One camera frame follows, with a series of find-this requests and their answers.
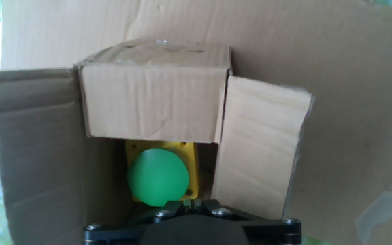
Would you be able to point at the brown cardboard box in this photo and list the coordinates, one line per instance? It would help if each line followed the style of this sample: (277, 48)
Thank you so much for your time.
(148, 102)

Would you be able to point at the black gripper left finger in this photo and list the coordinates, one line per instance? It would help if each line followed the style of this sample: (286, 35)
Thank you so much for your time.
(114, 234)

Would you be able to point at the green mushroom button yellow box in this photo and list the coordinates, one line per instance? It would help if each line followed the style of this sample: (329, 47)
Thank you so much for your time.
(157, 177)

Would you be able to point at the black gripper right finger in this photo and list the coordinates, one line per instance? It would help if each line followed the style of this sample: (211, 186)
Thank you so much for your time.
(274, 233)

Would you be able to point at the flat brown cardboard sheet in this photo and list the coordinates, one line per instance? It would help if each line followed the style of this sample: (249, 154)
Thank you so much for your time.
(352, 102)

